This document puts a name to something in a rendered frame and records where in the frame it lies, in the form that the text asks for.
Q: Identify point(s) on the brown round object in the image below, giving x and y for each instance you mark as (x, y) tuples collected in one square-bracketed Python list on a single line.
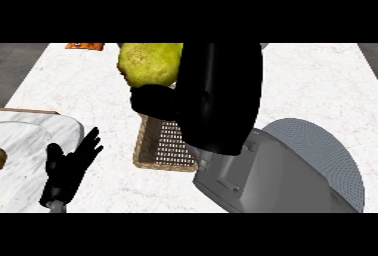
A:
[(1, 158)]

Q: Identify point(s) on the yellow-green pear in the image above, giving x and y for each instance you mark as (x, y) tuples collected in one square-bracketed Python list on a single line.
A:
[(148, 63)]

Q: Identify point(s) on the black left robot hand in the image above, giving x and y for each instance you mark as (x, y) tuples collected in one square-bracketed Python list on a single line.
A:
[(68, 166)]

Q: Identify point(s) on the grey round mesh placemat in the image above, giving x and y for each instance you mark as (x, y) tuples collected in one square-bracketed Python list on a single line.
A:
[(319, 150)]

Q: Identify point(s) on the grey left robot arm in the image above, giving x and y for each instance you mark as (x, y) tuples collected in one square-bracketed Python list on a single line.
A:
[(57, 207)]

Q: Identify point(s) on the orange flat object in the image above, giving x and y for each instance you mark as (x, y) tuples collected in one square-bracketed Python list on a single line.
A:
[(84, 46)]

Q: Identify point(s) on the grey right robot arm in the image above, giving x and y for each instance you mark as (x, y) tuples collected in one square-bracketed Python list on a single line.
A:
[(275, 180)]

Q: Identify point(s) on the brown wooden strip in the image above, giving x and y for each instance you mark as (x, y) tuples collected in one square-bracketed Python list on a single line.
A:
[(29, 110)]

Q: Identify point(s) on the white marble rounded board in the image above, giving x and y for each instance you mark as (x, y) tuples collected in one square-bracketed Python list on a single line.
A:
[(23, 160)]

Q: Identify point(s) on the wicker basket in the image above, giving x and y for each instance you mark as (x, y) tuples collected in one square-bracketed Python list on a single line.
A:
[(162, 150)]

